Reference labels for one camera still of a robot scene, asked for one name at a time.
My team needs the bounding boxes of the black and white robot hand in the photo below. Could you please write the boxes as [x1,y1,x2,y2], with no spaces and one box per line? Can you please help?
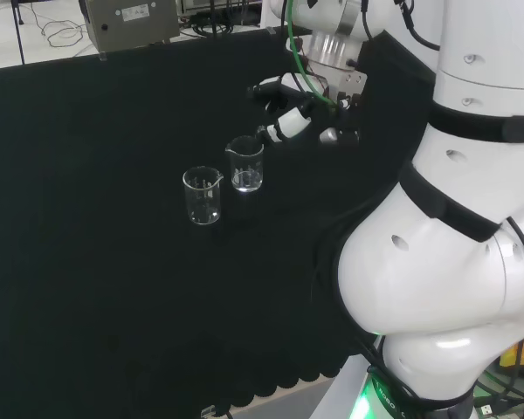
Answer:
[246,72,368,149]

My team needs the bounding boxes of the clear glass beaker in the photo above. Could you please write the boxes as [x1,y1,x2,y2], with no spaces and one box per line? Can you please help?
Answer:
[182,165,224,226]
[224,135,265,193]

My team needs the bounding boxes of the grey metal control box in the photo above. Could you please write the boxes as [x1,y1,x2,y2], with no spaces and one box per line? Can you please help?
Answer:
[79,0,181,52]

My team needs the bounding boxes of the black bench cloth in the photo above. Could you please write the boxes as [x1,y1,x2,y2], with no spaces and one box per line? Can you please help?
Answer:
[0,25,438,414]

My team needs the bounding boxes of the thin black tripod pole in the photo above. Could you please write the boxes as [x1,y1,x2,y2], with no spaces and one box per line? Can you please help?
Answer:
[11,0,25,65]

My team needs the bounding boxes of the yellow stop button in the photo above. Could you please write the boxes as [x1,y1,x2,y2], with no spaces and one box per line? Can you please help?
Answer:
[500,335,524,381]

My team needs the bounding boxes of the green cable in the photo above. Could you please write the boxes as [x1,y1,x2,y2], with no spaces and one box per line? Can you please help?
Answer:
[286,0,335,106]

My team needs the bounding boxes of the black cable bundle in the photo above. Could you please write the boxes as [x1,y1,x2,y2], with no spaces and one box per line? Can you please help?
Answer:
[178,0,263,39]

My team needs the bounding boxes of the grey floor cable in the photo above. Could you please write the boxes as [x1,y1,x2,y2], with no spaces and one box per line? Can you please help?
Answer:
[28,0,91,49]

